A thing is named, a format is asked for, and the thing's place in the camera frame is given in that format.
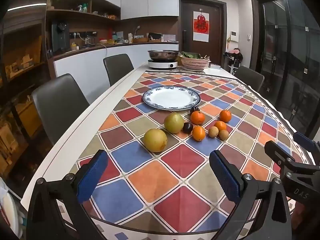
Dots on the oval orange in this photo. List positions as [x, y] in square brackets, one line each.
[199, 133]

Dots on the black glass cabinet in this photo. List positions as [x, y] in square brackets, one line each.
[287, 55]

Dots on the wooden wall shelf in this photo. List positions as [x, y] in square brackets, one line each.
[75, 15]

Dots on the steel pot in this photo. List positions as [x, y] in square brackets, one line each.
[162, 55]

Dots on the colourful checkered tablecloth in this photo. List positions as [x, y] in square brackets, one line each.
[180, 160]

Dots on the white wall intercom panel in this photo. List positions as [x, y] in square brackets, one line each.
[233, 36]

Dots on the small grey box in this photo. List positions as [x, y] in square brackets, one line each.
[215, 66]

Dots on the white counter cabinet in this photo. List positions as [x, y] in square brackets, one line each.
[80, 62]

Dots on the red and white door poster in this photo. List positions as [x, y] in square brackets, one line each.
[200, 27]

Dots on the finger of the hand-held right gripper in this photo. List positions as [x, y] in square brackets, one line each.
[303, 140]
[276, 152]

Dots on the yellow pear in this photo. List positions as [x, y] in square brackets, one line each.
[155, 140]

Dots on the small brown fruit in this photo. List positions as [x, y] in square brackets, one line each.
[223, 134]
[213, 131]

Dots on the black bag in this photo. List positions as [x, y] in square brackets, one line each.
[155, 37]

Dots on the small round orange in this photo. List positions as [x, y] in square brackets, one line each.
[225, 115]
[220, 125]

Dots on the dark purple plum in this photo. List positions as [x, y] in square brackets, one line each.
[194, 109]
[187, 127]

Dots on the dark open shelving unit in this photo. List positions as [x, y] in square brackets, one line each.
[20, 67]

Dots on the pink plastic basket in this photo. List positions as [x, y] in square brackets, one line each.
[194, 63]

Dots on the black countertop appliance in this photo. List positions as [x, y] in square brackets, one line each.
[60, 36]

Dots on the large round orange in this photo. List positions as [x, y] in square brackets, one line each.
[197, 117]

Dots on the green leafy vegetables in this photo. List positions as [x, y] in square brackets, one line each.
[190, 55]

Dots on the grey dining chair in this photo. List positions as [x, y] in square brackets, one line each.
[250, 77]
[60, 105]
[118, 67]

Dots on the white carton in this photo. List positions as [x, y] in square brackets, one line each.
[130, 38]

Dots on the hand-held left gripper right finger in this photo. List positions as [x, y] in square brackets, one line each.
[225, 177]

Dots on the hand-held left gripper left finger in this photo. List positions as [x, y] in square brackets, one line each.
[92, 177]

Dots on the blue rimmed white plate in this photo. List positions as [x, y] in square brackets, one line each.
[172, 98]

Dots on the greenish pear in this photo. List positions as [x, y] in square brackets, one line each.
[174, 122]

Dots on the dark brown door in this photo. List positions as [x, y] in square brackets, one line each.
[217, 30]

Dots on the white induction cooker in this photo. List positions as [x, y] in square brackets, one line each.
[162, 64]

